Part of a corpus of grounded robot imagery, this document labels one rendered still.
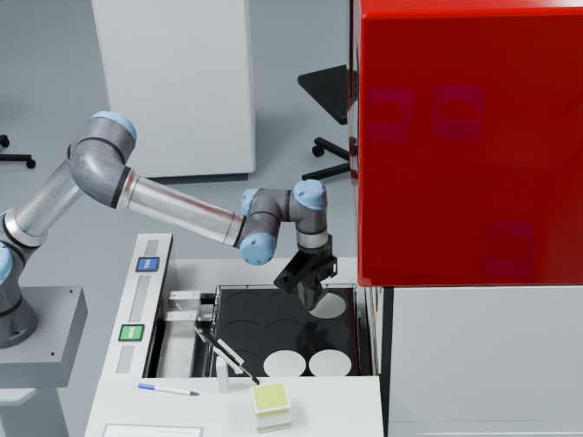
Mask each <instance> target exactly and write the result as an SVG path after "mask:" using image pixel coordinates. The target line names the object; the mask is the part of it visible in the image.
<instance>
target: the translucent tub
mask: <svg viewBox="0 0 583 437"><path fill-rule="evenodd" d="M250 390H251V395H252V409H253V413H254V418H255V422H256V427H257V431H258V432H259V433H261V432H266V431H272V430H277V429H282V428H288V427H290V426H291V425H292V424H291V417H290V408H291V403H290V400H289V396H288V393H287V389H286V385H285V382H275V383H270V384H265V385H258V386H253V387H250Z"/></svg>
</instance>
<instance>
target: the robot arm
mask: <svg viewBox="0 0 583 437"><path fill-rule="evenodd" d="M136 141H137V133H136V130H135V128H134V125H133V124H132V123H131V121H130V120H129V119H127V118H126V117H125V116H123V115H122V114H118V113H116V112H113V111H112V112H110V111H101V112H99V113H97V114H95V115H94V116H93V117H92V118H90V119H89V121H88V125H87V126H86V127H85V128H84V130H83V131H82V132H81V133H80V134H79V135H78V136H77V138H76V139H75V140H74V141H73V142H72V143H71V144H70V145H69V147H68V149H67V159H66V160H65V161H64V162H63V163H62V164H61V165H60V166H59V167H58V168H57V169H56V170H55V171H54V172H53V173H52V174H51V175H50V176H49V177H48V178H47V179H46V180H45V181H44V182H43V183H42V184H41V186H40V187H39V188H38V189H37V190H36V191H35V192H34V193H33V194H32V195H31V196H30V197H29V198H28V199H27V200H26V202H25V203H24V204H23V205H22V206H15V207H12V208H11V209H9V210H8V211H6V212H4V213H2V214H1V215H0V349H6V348H10V347H13V346H15V345H17V344H19V343H21V342H23V341H25V340H26V339H27V338H29V337H30V336H31V334H32V333H33V332H34V330H35V328H36V323H37V321H36V314H35V311H34V310H33V309H32V307H31V306H30V305H29V304H28V303H27V301H26V300H25V299H24V298H23V296H22V292H21V290H20V286H19V283H18V280H19V277H20V276H21V274H22V272H23V270H24V267H25V265H26V264H27V263H28V261H29V258H30V257H31V256H32V254H33V253H34V252H35V251H36V250H37V249H38V248H39V247H40V246H41V245H42V244H43V243H44V242H45V241H46V239H47V237H48V229H49V228H50V227H51V226H52V225H53V224H54V223H55V222H56V221H57V220H58V219H59V218H60V217H61V216H62V215H63V214H64V213H65V212H66V211H67V210H68V209H69V208H70V207H71V206H72V205H73V204H74V203H75V202H76V201H77V200H78V199H79V198H80V197H81V196H82V195H83V194H84V193H86V194H87V195H88V196H89V197H90V198H92V199H94V200H96V201H97V202H99V203H101V204H103V205H106V206H108V207H111V208H114V209H116V210H119V209H121V208H123V207H125V208H127V209H129V210H132V211H135V212H138V213H141V214H144V215H147V216H149V217H151V218H154V219H158V220H160V221H163V222H165V223H168V224H170V225H174V226H177V227H179V228H182V229H184V230H187V231H190V232H193V233H196V234H199V235H201V236H203V237H206V238H210V239H212V240H215V241H218V242H220V243H222V244H225V245H229V246H231V247H234V248H236V249H239V250H240V255H241V257H242V258H243V259H244V260H245V261H246V262H247V263H248V264H251V265H264V264H267V263H269V262H270V261H271V260H272V258H273V255H274V252H275V250H276V248H277V244H278V242H277V241H278V233H279V228H280V225H281V222H295V225H296V240H297V247H298V248H299V250H298V252H297V253H296V254H295V256H294V257H293V258H292V259H291V261H290V262H289V263H288V264H287V266H286V267H285V268H284V269H283V270H282V271H281V272H280V273H279V275H278V276H277V277H276V278H275V280H274V281H273V283H274V285H275V286H276V287H278V288H279V289H280V290H282V291H283V292H284V293H285V294H287V295H289V294H290V293H291V292H292V291H293V289H294V288H296V291H297V293H298V295H299V298H300V300H301V302H302V303H303V305H304V306H305V308H306V309H307V310H309V311H310V312H311V311H312V310H314V309H315V308H316V306H317V305H318V302H319V301H320V300H322V299H323V298H324V297H325V296H326V295H327V293H328V289H327V288H323V287H322V284H321V283H320V282H321V281H324V280H325V279H326V278H328V277H329V276H331V278H333V277H335V276H336V275H337V258H336V257H335V256H333V255H332V235H330V234H329V233H328V225H327V205H328V200H327V192H326V188H325V186H324V184H323V183H321V182H320V181H317V180H314V179H307V180H306V181H303V180H302V181H299V182H298V183H297V184H296V185H295V187H294V190H279V189H265V188H259V189H247V190H246V191H245V192H244V195H243V201H242V214H241V213H238V212H235V211H232V210H229V209H227V208H225V207H222V206H220V205H215V204H213V203H211V202H208V201H205V200H204V199H199V198H197V197H194V196H192V195H190V194H187V193H184V192H181V191H178V190H175V189H173V188H171V187H168V186H164V185H162V184H160V183H157V182H154V181H152V180H150V179H145V178H143V177H141V176H138V175H137V174H136V173H135V171H134V169H133V168H131V167H128V166H126V164H127V162H128V159H129V156H130V154H131V153H132V151H133V150H134V148H135V144H136ZM334 264H336V271H335V272H334Z"/></svg>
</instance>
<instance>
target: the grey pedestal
mask: <svg viewBox="0 0 583 437"><path fill-rule="evenodd" d="M0 421H1V423H2V426H3V431H4V434H5V437H69V432H68V429H67V425H66V421H65V419H64V415H63V411H62V405H61V403H60V399H59V395H58V392H57V388H0Z"/></svg>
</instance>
